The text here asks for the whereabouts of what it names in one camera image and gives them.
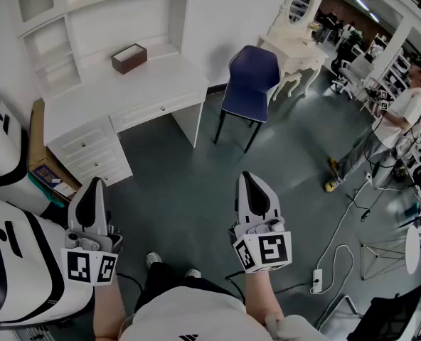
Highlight grey office chair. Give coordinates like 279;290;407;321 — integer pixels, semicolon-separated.
330;55;372;98

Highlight long white power strip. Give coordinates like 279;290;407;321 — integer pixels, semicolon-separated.
309;269;324;295

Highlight cardboard box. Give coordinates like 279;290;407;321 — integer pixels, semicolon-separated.
28;99;82;202

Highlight wire frame stool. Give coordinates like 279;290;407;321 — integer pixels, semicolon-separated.
358;239;409;282

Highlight wide white desk drawer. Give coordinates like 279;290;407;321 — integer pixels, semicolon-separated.
109;90;206;134

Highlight oval vanity mirror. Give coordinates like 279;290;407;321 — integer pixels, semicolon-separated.
276;0;319;37

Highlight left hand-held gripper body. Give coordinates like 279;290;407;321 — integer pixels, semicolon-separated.
60;225;124;287

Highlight blue chair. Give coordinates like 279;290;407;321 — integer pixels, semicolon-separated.
213;44;281;154

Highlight white shelf hutch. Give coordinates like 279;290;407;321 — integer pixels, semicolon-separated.
7;0;193;103

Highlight round white table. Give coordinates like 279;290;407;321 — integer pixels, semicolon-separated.
405;223;421;277

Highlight teal packet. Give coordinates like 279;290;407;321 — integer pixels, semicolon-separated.
26;173;72;210

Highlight person's white shirt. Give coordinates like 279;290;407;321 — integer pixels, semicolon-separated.
119;284;326;341

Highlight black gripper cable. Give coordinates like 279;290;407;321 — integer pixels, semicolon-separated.
115;272;144;307
223;271;247;300

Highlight person's left forearm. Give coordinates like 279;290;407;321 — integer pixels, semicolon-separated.
92;274;127;341

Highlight black floor cable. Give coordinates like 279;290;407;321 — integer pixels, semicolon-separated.
344;119;384;224

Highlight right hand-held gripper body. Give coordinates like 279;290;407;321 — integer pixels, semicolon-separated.
227;217;292;274

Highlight cream vanity table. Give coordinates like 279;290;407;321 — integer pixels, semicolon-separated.
258;32;329;102

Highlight white floor cable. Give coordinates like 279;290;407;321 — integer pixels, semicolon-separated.
316;180;372;295

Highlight person's black trousers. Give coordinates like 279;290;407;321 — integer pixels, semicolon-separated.
134;260;246;309

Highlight person's left shoe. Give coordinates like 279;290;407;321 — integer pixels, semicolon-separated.
145;251;164;270

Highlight person's right forearm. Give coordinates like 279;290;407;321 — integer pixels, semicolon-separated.
243;266;285;330

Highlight brown tissue box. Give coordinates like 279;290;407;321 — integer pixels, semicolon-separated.
110;43;149;76

